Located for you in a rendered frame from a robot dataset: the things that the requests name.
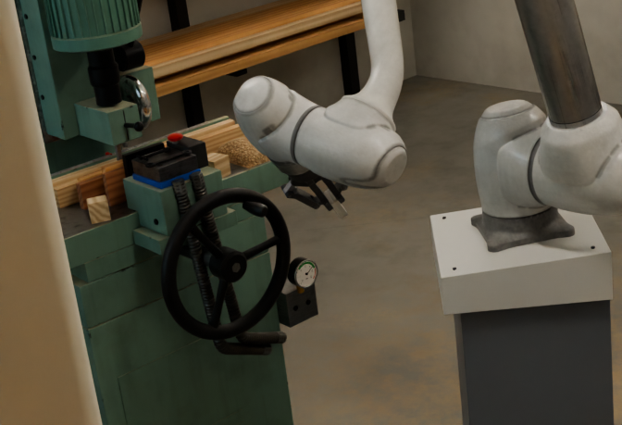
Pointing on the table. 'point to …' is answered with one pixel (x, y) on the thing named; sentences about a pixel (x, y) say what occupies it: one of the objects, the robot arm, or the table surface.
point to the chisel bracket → (107, 121)
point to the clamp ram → (139, 155)
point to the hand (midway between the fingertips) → (335, 203)
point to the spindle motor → (89, 3)
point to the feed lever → (124, 56)
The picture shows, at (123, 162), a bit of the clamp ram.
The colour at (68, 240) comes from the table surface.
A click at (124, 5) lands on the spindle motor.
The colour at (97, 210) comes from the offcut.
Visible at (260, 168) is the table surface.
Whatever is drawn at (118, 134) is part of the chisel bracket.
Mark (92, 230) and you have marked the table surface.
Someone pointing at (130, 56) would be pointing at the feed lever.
